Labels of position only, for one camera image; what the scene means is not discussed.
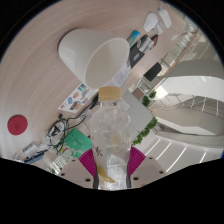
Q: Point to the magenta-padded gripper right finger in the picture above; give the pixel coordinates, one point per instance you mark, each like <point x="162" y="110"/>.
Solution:
<point x="146" y="170"/>

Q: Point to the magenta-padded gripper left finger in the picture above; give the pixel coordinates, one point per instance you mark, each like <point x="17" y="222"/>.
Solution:
<point x="78" y="171"/>

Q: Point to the clear plastic water bottle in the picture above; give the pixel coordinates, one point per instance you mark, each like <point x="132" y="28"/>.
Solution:
<point x="110" y="140"/>

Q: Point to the ceiling light strips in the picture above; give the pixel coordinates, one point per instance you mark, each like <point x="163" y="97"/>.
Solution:
<point x="170" y="150"/>

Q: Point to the green plants atop cabinet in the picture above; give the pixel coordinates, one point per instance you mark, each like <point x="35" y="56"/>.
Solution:
<point x="146" y="128"/>

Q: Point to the white flat packet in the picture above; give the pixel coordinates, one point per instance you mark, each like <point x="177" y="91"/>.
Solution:
<point x="31" y="147"/>

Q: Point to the small potted green plant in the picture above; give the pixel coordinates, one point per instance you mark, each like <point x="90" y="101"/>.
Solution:
<point x="152" y="94"/>
<point x="145" y="100"/>

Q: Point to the colourful sticker sheet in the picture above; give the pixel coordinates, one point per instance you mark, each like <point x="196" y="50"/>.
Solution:
<point x="76" y="98"/>

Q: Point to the flat round red coaster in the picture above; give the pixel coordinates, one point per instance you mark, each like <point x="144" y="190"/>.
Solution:
<point x="17" y="125"/>

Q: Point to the open white booklet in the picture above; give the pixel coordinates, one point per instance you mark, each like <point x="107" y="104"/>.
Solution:
<point x="122" y="76"/>

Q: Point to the white mug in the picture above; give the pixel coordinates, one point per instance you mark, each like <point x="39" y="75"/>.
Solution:
<point x="93" y="58"/>

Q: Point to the teal tube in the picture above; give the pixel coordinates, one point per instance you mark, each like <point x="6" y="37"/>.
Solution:
<point x="134" y="37"/>

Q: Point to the small white charger block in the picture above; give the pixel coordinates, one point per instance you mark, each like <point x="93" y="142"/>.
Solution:
<point x="158" y="28"/>

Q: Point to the white computer mouse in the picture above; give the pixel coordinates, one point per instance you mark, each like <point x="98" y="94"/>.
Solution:
<point x="150" y="21"/>

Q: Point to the white power strip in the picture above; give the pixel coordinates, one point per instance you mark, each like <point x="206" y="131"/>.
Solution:
<point x="165" y="17"/>

